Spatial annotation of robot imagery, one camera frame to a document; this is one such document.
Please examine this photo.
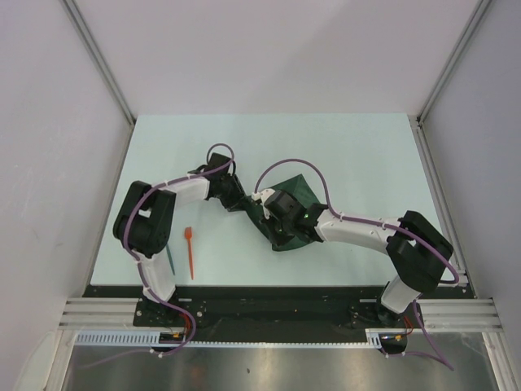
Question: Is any dark green cloth napkin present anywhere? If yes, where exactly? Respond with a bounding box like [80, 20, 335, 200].
[244, 174, 319, 252]

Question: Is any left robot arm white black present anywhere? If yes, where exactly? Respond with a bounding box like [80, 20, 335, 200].
[112, 152, 245, 326]

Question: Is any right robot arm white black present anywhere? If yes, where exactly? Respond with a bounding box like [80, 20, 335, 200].
[252, 188, 453, 327]

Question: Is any orange plastic fork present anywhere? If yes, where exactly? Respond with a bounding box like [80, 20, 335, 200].
[184, 226, 195, 280]

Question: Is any teal plastic utensil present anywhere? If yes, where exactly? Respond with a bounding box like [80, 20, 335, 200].
[165, 244, 176, 276]

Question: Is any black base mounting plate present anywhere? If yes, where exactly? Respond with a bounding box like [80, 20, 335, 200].
[83, 284, 477, 343]

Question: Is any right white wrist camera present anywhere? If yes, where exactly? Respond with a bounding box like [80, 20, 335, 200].
[252, 188, 275, 220]

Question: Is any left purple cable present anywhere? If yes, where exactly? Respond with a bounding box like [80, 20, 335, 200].
[79, 143, 237, 367]

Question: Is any white slotted cable duct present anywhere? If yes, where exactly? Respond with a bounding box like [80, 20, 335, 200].
[74, 329, 407, 349]

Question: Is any right aluminium table rail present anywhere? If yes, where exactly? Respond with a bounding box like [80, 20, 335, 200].
[408, 116, 473, 288]

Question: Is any front aluminium extrusion rail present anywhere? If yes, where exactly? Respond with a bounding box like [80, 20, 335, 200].
[59, 298, 503, 332]

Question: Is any left aluminium frame post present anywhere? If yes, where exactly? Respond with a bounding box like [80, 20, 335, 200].
[59, 0, 137, 128]

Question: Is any aluminium frame post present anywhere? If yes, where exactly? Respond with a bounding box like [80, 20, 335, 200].
[415, 0, 495, 125]
[59, 0, 137, 128]

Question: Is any right aluminium frame post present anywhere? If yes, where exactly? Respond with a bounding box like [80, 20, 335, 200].
[415, 0, 495, 125]

